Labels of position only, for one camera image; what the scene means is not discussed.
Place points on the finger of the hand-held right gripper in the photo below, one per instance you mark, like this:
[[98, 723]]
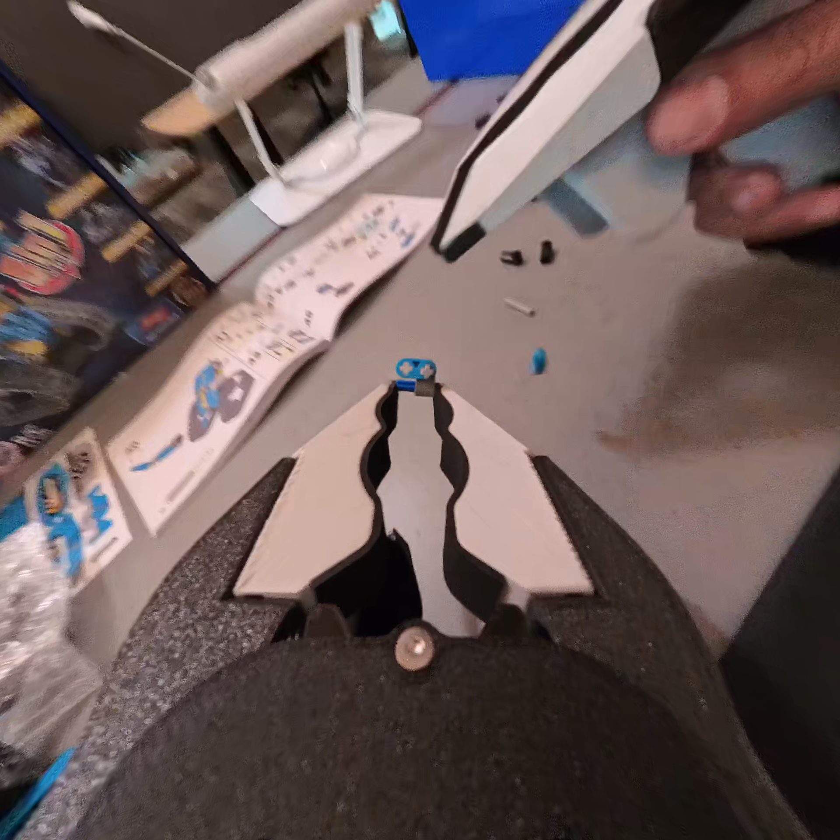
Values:
[[564, 144], [525, 92]]

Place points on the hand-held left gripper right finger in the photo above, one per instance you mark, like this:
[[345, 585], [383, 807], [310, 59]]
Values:
[[518, 525]]

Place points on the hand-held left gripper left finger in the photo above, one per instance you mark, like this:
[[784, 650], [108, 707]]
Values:
[[308, 518]]

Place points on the small blue two-hole beam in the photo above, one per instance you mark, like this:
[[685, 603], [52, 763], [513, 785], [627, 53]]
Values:
[[417, 363]]

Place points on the grey desk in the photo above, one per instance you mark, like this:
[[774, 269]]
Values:
[[656, 525]]

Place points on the person's right hand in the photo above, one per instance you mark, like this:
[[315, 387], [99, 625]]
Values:
[[741, 98]]

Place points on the blue storage bin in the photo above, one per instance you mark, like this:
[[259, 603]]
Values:
[[485, 39]]

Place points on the black tube connector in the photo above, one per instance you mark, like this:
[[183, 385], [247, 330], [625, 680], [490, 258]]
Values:
[[546, 251], [512, 256]]

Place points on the instruction booklet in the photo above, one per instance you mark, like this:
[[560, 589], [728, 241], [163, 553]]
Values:
[[197, 420]]

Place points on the long grey axle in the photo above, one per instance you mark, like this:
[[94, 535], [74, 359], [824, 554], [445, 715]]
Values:
[[518, 306]]

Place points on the white laptop stand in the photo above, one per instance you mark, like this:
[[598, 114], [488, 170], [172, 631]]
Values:
[[328, 164]]

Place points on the blue sticker sheet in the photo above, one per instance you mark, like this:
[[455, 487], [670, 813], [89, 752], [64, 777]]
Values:
[[65, 512]]

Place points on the clear plastic bag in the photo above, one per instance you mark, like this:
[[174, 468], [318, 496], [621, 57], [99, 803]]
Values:
[[33, 623]]

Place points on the dark blue toy set box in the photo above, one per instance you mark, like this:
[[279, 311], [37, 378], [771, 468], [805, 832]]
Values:
[[79, 262]]

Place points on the black partition panel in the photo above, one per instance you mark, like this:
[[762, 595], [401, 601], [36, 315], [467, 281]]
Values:
[[98, 79]]

